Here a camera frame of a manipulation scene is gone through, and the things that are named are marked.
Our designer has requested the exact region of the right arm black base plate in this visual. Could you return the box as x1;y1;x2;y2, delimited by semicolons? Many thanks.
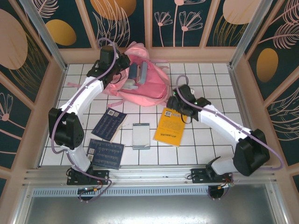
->
191;168;234;185

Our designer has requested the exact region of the slotted metal grille strip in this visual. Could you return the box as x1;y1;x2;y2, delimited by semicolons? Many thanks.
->
31;188;269;197

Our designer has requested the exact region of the aluminium mounting rail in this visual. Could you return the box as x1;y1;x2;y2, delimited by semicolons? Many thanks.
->
22;164;278;187

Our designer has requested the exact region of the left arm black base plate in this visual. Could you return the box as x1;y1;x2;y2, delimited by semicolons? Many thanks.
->
66;165;110;186

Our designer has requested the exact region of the steel sheet panel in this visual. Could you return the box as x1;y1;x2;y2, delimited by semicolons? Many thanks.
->
14;196;288;224

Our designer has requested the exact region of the aluminium frame post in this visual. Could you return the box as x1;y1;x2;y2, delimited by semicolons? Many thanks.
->
228;0;274;70
20;0;68;72

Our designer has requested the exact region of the aluminium side rail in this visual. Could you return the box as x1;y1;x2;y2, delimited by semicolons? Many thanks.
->
228;64;267;165

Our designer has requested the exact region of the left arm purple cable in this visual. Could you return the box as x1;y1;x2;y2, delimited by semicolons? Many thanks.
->
50;37;113;203

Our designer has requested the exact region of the thin navy book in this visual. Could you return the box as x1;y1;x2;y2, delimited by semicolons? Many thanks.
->
86;139;125;170

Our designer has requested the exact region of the thick navy book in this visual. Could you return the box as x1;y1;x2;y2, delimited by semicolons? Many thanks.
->
91;107;128;142

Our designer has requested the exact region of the pink student backpack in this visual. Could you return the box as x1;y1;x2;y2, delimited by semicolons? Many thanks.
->
66;41;172;108

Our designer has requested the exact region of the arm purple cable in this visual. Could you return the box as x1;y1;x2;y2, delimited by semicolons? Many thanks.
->
175;74;285;201
50;37;113;203

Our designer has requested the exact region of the yellow book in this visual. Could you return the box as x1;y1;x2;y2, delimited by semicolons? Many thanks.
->
153;107;187;147

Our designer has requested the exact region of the grey white notebook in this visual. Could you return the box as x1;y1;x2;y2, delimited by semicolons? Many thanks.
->
132;123;151;150

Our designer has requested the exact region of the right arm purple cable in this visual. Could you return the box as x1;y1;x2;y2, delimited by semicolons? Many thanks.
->
175;74;285;201

